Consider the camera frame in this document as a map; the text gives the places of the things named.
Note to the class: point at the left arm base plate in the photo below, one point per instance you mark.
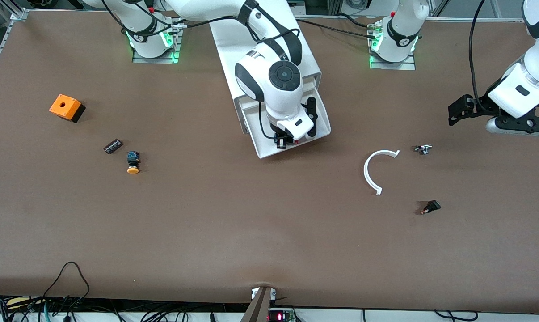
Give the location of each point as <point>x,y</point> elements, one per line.
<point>403,65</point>

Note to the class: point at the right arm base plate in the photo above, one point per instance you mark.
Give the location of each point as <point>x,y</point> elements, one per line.
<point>155,60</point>

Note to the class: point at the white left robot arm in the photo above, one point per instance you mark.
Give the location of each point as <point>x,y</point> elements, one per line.
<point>537,67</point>

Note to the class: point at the small red display module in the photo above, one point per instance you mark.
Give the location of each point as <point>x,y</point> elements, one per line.
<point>280,316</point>

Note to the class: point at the small black rocker switch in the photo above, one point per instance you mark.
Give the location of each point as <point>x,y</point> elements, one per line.
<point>432,206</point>

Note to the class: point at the small black terminal block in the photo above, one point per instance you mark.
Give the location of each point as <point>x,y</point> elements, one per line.
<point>113,146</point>

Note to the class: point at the small silver toggle switch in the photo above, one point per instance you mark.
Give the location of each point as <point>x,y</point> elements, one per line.
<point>423,149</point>

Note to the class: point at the white drawer cabinet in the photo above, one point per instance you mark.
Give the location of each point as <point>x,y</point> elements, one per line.
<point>227,49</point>

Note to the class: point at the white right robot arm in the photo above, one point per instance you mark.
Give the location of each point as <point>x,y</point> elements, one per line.
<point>274,98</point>

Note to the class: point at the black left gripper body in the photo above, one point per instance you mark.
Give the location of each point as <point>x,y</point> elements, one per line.
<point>478,106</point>

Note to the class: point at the white curved plastic piece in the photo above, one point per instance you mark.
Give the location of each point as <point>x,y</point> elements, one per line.
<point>366,172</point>

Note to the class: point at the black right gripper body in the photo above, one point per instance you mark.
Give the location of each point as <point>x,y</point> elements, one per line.
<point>280,134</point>

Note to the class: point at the orange button enclosure box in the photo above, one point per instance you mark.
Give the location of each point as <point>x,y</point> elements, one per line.
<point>64,107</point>

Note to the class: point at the brown camera mount post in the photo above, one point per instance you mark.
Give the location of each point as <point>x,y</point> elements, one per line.
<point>258,308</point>

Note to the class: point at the orange push button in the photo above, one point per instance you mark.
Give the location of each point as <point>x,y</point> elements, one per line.
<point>133,169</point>

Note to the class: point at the aluminium frame rail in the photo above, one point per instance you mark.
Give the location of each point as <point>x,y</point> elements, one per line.
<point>452,19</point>
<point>19,14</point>

